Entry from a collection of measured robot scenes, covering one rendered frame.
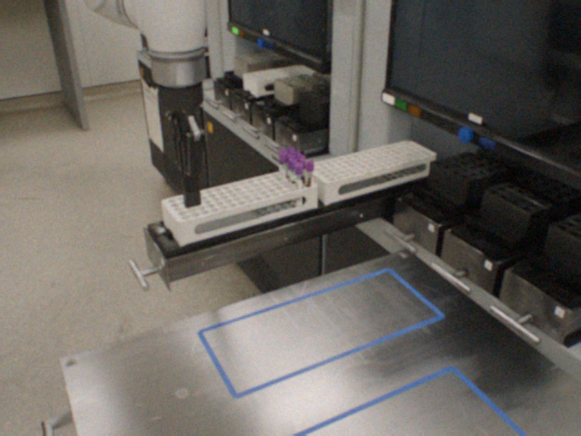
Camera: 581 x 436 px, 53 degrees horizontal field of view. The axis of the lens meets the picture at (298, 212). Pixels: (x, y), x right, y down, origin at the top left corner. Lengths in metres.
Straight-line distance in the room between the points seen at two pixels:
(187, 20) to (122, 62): 3.75
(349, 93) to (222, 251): 0.59
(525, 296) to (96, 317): 1.64
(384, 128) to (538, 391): 0.76
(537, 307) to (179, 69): 0.71
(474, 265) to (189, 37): 0.65
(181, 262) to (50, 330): 1.28
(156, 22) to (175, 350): 0.49
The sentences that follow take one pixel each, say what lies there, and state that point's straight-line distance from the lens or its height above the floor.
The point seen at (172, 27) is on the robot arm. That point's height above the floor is 1.20.
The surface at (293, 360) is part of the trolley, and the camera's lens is 0.82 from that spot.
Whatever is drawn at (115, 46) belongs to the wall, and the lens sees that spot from 4.66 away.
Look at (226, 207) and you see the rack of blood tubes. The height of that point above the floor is 0.86.
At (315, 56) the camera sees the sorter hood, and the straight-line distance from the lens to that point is 1.58.
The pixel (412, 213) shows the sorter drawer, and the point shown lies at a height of 0.80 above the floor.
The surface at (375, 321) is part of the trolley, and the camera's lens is 0.89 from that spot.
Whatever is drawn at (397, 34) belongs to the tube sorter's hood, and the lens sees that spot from 1.30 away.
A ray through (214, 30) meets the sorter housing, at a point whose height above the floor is 0.93.
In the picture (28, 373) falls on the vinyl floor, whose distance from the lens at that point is 2.16.
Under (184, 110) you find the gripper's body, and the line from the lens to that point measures 1.00.
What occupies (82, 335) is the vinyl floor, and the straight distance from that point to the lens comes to 2.24.
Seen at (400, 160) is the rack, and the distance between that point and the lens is 1.30.
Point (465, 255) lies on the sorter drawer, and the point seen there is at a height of 0.78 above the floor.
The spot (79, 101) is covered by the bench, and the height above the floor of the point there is 0.21.
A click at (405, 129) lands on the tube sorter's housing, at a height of 0.88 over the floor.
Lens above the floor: 1.39
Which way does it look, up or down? 29 degrees down
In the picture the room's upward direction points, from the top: straight up
